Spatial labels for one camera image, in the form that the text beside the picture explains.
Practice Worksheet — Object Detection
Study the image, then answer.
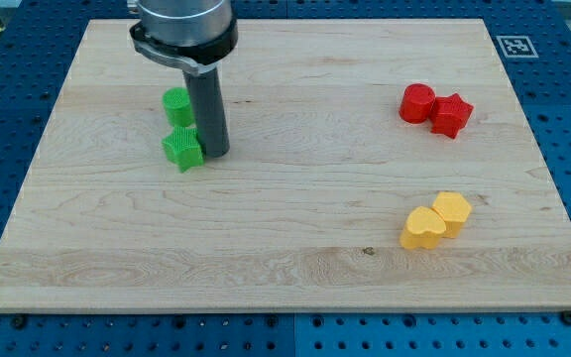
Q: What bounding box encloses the green star block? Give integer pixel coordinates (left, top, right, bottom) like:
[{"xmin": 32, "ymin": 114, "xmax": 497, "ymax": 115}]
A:
[{"xmin": 162, "ymin": 126, "xmax": 204, "ymax": 173}]

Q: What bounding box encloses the yellow heart block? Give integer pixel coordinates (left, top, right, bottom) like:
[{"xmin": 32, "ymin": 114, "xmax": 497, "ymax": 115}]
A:
[{"xmin": 400, "ymin": 206, "xmax": 447, "ymax": 249}]

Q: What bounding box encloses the light wooden board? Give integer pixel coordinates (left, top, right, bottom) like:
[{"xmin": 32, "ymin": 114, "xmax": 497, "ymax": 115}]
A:
[{"xmin": 0, "ymin": 19, "xmax": 571, "ymax": 314}]

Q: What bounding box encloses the red star block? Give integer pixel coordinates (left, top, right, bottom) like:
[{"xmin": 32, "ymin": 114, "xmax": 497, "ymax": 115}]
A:
[{"xmin": 429, "ymin": 93, "xmax": 474, "ymax": 139}]

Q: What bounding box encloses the white fiducial marker tag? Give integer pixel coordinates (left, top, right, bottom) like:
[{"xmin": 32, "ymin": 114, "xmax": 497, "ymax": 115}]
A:
[{"xmin": 497, "ymin": 35, "xmax": 538, "ymax": 59}]

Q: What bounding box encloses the green cylinder block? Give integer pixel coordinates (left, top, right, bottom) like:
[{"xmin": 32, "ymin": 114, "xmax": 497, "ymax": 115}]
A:
[{"xmin": 162, "ymin": 87, "xmax": 194, "ymax": 127}]

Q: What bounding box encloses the yellow hexagon block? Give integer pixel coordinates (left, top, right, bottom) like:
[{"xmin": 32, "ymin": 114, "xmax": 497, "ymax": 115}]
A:
[{"xmin": 431, "ymin": 191, "xmax": 473, "ymax": 239}]

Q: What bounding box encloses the red cylinder block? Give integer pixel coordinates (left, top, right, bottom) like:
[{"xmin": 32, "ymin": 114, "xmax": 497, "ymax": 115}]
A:
[{"xmin": 399, "ymin": 83, "xmax": 435, "ymax": 124}]

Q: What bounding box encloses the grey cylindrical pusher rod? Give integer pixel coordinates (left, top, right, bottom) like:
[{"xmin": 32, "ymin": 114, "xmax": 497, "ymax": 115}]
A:
[{"xmin": 183, "ymin": 68, "xmax": 230, "ymax": 158}]

